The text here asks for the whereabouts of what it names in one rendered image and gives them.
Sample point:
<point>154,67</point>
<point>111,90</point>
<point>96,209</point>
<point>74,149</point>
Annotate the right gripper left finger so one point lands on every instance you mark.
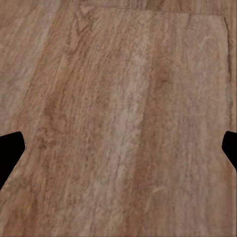
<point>12,147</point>

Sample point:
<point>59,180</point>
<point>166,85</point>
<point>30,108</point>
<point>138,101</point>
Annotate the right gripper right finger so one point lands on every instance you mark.
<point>229,146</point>

